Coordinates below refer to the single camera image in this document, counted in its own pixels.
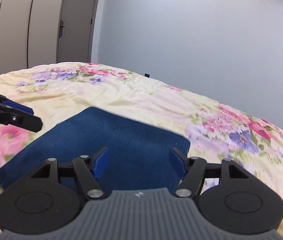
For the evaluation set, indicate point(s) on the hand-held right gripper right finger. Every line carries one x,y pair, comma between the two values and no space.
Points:
177,162

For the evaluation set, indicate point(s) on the grey door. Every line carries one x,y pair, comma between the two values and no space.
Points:
77,22

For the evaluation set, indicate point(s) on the floral bedsheet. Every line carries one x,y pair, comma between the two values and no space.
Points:
144,97

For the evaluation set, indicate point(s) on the blue pants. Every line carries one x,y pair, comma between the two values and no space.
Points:
131,140

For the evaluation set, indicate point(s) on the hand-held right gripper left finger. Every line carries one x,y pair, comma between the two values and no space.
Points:
99,163

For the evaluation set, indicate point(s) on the beige wardrobe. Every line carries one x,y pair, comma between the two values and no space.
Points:
14,30

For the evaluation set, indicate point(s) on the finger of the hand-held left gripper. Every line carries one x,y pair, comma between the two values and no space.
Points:
22,121
19,106

